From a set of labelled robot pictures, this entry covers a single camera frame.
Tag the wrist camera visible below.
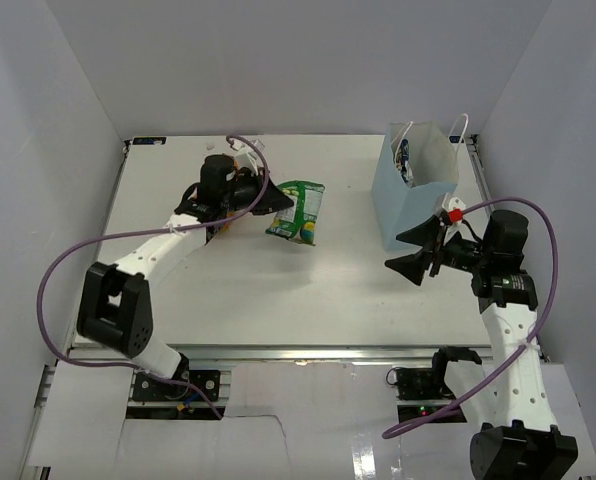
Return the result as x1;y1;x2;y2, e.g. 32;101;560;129
228;139;259;176
435;193;467;242

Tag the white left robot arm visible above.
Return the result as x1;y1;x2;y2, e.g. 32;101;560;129
77;154;294;399

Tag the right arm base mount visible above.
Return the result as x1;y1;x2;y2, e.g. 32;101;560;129
385;367;455;401

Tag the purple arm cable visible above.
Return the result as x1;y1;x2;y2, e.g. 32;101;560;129
36;133;270;420
381;197;559;440

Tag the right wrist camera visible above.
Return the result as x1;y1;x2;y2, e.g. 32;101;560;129
435;193;467;242

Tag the black label sticker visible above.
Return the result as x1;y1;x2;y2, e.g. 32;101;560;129
132;136;167;146

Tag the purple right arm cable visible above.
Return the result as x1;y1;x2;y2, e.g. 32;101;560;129
381;197;559;440

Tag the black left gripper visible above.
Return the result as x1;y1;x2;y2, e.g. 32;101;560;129
221;169;294;217

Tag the white front cardboard panel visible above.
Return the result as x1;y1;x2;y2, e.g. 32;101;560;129
26;359;596;480

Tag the green snack bag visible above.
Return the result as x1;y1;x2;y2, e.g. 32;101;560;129
265;180;325;246

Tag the blue cookie bag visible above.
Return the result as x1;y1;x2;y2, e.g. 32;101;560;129
394;138;414;187

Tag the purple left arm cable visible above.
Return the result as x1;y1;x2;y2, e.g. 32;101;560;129
36;133;270;420

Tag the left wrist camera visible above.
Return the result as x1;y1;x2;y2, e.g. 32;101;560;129
228;139;259;176

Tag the light blue paper bag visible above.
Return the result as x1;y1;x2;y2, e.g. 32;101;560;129
371;113;469;252

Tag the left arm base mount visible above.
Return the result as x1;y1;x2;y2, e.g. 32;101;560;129
130;369;221;402

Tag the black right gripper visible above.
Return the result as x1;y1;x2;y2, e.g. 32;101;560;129
384;214;491;286

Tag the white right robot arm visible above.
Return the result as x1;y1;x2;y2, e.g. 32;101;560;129
385;209;578;479

